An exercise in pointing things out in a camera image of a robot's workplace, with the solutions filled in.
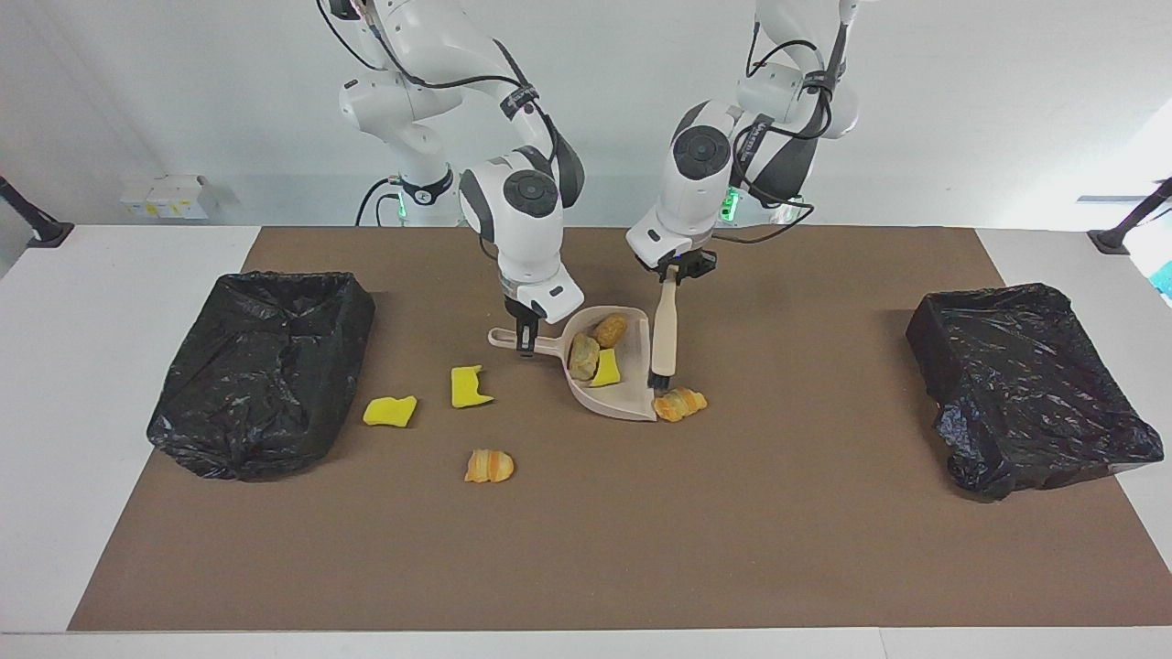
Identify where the pale beige sponge chunk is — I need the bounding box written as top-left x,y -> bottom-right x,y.
568,332 -> 602,383

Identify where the beige plastic dustpan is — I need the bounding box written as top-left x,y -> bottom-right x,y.
487,306 -> 662,424

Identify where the black bag lined bin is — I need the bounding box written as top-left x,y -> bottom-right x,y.
906,283 -> 1165,501
146,270 -> 376,482

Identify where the brown table mat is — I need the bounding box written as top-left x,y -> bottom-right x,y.
68,226 -> 1172,632

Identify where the black pole stand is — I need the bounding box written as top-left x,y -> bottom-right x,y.
1088,178 -> 1172,255
0,174 -> 75,249

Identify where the left arm gripper cable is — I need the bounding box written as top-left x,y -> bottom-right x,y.
714,37 -> 830,245

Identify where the arm gripper cable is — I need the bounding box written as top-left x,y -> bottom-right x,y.
714,37 -> 830,245
316,0 -> 564,166

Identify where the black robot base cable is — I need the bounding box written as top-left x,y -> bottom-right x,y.
355,177 -> 406,227

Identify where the right arm gripper cable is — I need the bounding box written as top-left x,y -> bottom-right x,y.
316,0 -> 564,166

